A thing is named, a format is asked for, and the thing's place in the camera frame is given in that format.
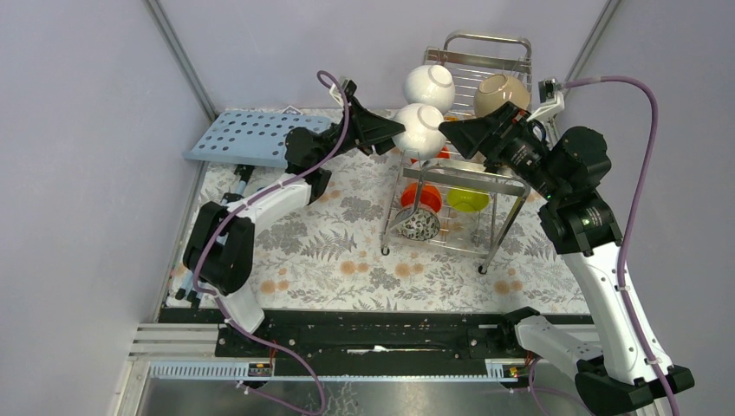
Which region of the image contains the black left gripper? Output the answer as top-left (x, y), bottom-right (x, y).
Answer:
top-left (313, 97), bottom-right (411, 166)

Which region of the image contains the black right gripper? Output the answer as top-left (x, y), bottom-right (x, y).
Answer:
top-left (438, 101), bottom-right (566, 201)

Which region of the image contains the white bowl front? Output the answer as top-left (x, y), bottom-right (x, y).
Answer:
top-left (393, 103), bottom-right (446, 160)

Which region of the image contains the white bowl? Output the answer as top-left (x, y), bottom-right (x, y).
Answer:
top-left (402, 64), bottom-right (456, 114)
top-left (393, 103), bottom-right (446, 160)

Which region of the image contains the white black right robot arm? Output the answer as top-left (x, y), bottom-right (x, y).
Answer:
top-left (439, 103), bottom-right (695, 415)

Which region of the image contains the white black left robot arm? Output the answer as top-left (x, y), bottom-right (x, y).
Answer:
top-left (183, 80), bottom-right (406, 356)

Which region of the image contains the stainless steel dish rack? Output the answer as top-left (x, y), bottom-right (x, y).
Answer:
top-left (381, 29), bottom-right (532, 274)

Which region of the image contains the beige bowl rear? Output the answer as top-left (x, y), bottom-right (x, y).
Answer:
top-left (473, 75), bottom-right (531, 118)

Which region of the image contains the orange bowl lower rear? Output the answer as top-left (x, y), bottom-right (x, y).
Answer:
top-left (410, 146), bottom-right (452, 164)

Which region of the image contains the orange bowl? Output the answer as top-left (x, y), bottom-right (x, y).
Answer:
top-left (410, 146), bottom-right (452, 164)
top-left (400, 182), bottom-right (443, 213)

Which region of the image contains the lime green bowl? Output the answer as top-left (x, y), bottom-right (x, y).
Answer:
top-left (446, 187), bottom-right (491, 212)

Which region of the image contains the orange bowl lower front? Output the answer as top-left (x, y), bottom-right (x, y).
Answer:
top-left (400, 182), bottom-right (443, 213)

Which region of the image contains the leopard pattern bowl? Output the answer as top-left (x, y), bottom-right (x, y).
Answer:
top-left (398, 208), bottom-right (441, 241)

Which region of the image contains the blue perforated tray stand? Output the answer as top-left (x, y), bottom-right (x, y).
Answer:
top-left (166, 110), bottom-right (333, 309)

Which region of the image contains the floral table mat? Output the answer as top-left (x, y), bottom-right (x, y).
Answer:
top-left (248, 150), bottom-right (588, 314)

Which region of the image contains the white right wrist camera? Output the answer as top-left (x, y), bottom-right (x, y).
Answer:
top-left (527, 78), bottom-right (565, 122)

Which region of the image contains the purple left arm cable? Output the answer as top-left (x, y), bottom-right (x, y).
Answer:
top-left (192, 69), bottom-right (353, 416)

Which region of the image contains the white slotted cable duct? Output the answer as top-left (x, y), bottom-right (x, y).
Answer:
top-left (148, 360), bottom-right (519, 383)

